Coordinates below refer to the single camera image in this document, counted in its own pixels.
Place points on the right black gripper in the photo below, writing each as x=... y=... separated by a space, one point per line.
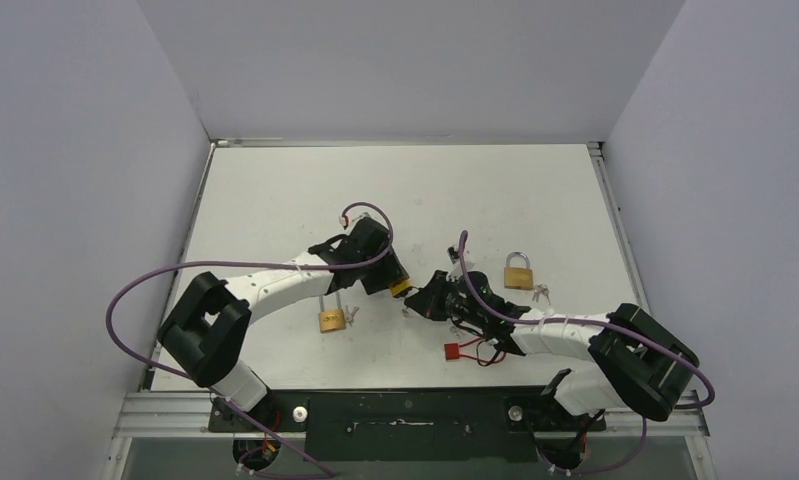
x=440 y=299

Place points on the red cable lock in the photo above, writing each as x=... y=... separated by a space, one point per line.
x=452 y=352

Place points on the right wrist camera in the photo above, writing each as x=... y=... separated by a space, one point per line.
x=456 y=256

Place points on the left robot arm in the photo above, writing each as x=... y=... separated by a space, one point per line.
x=205 y=331

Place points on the brass padlock short shackle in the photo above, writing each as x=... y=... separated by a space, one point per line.
x=517 y=273

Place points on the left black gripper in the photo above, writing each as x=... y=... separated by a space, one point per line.
x=392 y=273

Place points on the brass padlock long shackle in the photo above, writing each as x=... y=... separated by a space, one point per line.
x=331 y=316

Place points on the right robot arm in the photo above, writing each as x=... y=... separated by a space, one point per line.
x=630 y=359

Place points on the keys beside long-shackle padlock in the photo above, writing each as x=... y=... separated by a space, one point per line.
x=350 y=313

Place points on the yellow black padlock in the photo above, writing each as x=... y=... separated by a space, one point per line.
x=400 y=289

